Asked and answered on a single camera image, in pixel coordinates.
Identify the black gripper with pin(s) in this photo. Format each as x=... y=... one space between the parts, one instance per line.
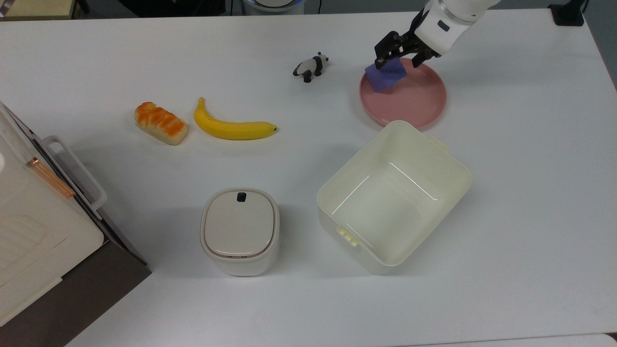
x=409 y=43

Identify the toy panda figure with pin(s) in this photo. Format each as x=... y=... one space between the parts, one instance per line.
x=308 y=67

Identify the tan wooden desk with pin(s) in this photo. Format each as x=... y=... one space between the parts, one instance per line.
x=33 y=8

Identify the purple cube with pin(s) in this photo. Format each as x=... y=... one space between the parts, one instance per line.
x=385 y=77

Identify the yellow toy banana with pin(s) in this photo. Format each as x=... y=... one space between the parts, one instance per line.
x=231 y=129

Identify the small cream trash can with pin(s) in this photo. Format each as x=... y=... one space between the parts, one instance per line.
x=239 y=226

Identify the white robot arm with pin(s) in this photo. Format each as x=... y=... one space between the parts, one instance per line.
x=453 y=19

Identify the orange glazed toy bread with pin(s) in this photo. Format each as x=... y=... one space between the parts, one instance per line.
x=161 y=124

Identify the pink plate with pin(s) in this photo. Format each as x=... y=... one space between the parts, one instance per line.
x=414 y=101

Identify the white open plastic bin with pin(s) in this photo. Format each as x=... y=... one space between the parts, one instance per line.
x=434 y=159

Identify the black clamp stand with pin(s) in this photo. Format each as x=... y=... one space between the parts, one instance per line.
x=569 y=13

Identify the dark brown drawer box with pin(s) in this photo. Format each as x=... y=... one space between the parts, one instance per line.
x=91 y=299

